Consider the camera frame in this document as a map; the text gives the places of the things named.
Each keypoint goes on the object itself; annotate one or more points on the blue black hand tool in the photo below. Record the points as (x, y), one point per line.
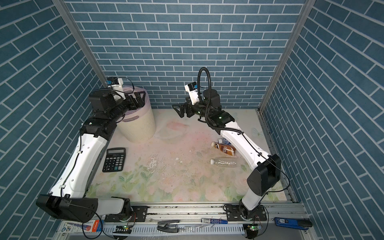
(298, 224)

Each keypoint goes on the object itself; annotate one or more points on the cream bin with pink liner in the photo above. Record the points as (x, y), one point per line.
(138, 125)

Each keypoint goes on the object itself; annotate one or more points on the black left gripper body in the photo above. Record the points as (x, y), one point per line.
(127, 105)

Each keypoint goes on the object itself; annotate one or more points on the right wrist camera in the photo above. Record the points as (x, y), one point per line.
(192, 90)

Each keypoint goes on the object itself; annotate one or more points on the white red blue box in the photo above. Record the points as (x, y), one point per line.
(92, 226)

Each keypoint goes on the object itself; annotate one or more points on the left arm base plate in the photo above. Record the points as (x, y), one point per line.
(137, 214)

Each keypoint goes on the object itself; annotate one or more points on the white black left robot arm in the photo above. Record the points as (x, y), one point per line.
(67, 198)

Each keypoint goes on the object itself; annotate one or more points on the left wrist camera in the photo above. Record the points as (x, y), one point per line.
(115, 83)

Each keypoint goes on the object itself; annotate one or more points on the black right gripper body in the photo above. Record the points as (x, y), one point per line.
(199, 110)

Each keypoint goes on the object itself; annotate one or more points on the clear bottle blue label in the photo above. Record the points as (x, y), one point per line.
(224, 141)

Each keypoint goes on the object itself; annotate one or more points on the black pliers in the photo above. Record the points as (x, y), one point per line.
(169, 226)

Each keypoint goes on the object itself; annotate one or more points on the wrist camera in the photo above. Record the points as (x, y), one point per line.
(115, 83)
(192, 90)

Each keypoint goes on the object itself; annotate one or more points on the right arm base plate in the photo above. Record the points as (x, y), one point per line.
(236, 213)

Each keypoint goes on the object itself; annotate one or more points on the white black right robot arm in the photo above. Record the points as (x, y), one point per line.
(266, 168)

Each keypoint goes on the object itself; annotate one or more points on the white slotted cable duct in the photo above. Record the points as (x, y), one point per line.
(144, 230)

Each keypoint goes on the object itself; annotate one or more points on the brown coffee bottle right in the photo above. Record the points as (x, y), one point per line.
(224, 148)

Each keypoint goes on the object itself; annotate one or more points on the clear bottle white cap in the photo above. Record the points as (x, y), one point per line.
(224, 162)

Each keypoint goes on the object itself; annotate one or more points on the black calculator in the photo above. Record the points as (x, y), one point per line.
(114, 161)

